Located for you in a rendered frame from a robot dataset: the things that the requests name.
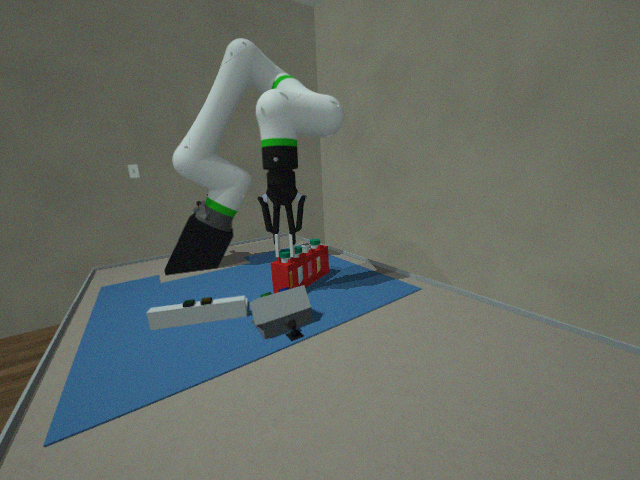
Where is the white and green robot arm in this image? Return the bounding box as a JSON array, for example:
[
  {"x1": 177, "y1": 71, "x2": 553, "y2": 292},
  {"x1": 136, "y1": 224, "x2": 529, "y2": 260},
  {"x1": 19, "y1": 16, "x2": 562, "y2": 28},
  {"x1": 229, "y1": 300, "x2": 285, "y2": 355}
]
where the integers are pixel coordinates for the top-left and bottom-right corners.
[{"x1": 173, "y1": 38, "x2": 344, "y2": 232}]

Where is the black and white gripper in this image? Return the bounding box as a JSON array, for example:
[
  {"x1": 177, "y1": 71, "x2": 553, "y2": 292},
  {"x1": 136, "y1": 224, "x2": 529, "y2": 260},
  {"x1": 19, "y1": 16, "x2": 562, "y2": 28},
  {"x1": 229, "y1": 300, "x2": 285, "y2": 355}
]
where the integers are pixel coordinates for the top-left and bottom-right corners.
[{"x1": 258, "y1": 170, "x2": 307, "y2": 257}]

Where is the blue flat mat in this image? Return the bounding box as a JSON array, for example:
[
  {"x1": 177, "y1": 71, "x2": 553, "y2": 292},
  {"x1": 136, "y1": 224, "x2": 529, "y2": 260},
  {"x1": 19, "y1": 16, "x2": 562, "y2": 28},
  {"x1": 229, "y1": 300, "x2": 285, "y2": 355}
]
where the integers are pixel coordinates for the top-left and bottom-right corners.
[{"x1": 43, "y1": 251, "x2": 421, "y2": 447}]

